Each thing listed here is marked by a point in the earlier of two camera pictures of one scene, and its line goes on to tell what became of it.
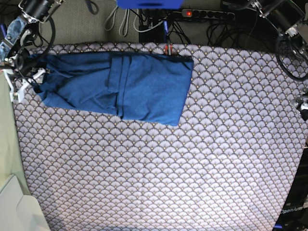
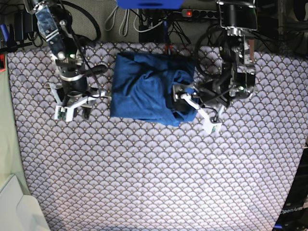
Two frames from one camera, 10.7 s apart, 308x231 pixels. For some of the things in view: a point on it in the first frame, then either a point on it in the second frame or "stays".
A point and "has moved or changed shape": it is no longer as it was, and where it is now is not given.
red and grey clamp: x=168 y=48 stays
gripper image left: x=24 y=63 -> x=80 y=85
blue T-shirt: x=149 y=87 has moved or changed shape
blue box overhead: x=150 y=4 stays
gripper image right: x=301 y=102 -> x=205 y=90
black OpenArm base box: x=295 y=216 stays
